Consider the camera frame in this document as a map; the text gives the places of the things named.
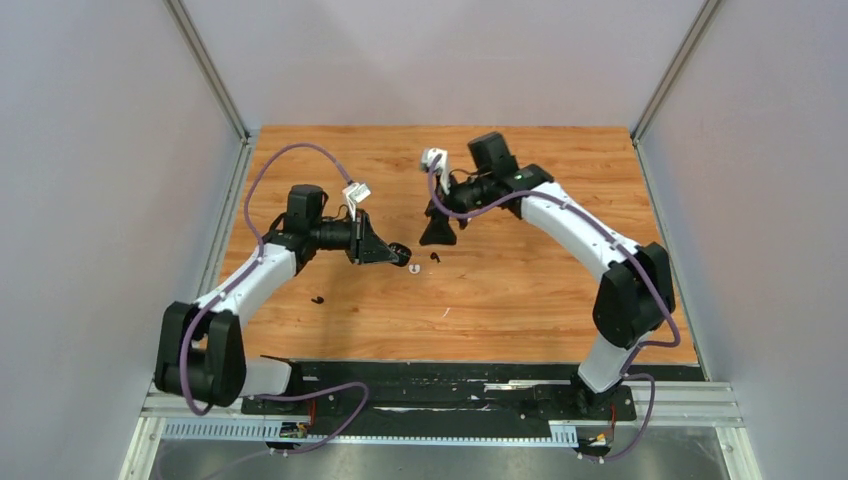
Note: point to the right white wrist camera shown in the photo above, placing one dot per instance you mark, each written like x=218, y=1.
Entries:
x=435, y=162

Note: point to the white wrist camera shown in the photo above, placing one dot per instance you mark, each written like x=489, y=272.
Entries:
x=435, y=162
x=354, y=194

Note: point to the grey slotted cable duct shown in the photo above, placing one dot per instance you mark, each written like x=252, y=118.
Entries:
x=287, y=432

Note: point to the right aluminium frame post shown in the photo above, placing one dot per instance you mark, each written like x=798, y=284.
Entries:
x=693, y=36

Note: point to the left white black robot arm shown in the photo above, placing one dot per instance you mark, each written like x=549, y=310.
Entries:
x=201, y=353

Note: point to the aluminium frame post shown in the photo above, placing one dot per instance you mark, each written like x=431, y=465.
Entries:
x=193, y=39
x=693, y=36

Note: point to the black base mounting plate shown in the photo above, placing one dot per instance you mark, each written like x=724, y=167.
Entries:
x=465, y=397

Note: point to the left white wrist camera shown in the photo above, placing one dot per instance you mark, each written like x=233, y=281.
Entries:
x=354, y=194

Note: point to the black earbud charging case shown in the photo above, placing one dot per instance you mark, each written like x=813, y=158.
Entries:
x=401, y=254

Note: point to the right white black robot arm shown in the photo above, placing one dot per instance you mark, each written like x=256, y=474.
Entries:
x=635, y=289

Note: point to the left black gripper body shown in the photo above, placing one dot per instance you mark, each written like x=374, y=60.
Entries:
x=356, y=238

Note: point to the left aluminium frame post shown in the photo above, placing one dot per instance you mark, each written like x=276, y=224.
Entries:
x=193, y=39

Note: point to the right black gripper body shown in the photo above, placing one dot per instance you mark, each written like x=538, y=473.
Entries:
x=468, y=195

